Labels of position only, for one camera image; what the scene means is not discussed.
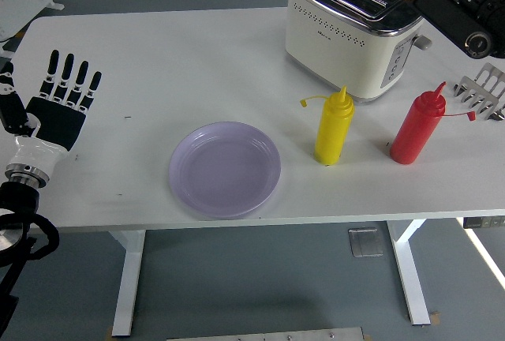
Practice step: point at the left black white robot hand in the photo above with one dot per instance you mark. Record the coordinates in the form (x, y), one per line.
(55, 124)

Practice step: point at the purple round plate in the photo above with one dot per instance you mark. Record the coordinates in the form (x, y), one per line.
(225, 169)

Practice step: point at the cream two-slot toaster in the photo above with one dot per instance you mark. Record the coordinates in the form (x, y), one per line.
(327, 53)

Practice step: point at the white table leg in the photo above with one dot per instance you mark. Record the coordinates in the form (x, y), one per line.
(128, 278)
(410, 278)

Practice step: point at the yellow squeeze bottle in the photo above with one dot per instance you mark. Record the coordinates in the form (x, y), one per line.
(333, 132)

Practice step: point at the metal floor outlet cover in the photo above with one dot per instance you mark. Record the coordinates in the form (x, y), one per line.
(365, 242)

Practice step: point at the red squeeze bottle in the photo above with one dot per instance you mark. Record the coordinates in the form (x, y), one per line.
(414, 132)

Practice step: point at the silver metal toast rack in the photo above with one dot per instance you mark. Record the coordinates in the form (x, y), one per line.
(483, 92)

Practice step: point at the dark table control panel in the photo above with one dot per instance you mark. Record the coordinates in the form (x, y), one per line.
(483, 222)

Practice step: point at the grey metal base plate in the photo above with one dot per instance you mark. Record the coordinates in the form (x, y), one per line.
(264, 335)

